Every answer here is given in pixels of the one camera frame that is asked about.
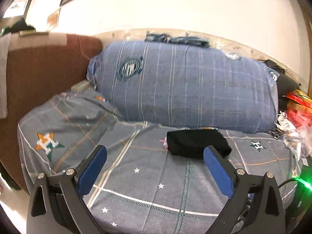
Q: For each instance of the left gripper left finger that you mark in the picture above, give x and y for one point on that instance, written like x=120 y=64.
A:
x=56 y=203

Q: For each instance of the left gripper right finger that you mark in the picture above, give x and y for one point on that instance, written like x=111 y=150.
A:
x=265 y=214

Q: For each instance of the black pants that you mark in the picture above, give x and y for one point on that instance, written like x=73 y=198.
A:
x=192 y=142

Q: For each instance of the grey patterned bed sheet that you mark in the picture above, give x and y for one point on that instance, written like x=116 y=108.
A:
x=142 y=187

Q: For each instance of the red and yellow clutter pile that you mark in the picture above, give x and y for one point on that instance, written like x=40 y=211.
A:
x=295 y=124

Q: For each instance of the brown headboard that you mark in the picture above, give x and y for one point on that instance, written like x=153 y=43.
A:
x=39 y=66

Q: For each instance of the blue plaid pillow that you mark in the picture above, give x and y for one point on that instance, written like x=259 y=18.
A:
x=180 y=85

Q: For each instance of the white cloth on headboard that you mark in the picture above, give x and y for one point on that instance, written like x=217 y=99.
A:
x=5 y=44

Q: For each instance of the dark clothes behind pillow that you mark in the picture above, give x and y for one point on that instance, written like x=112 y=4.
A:
x=186 y=40

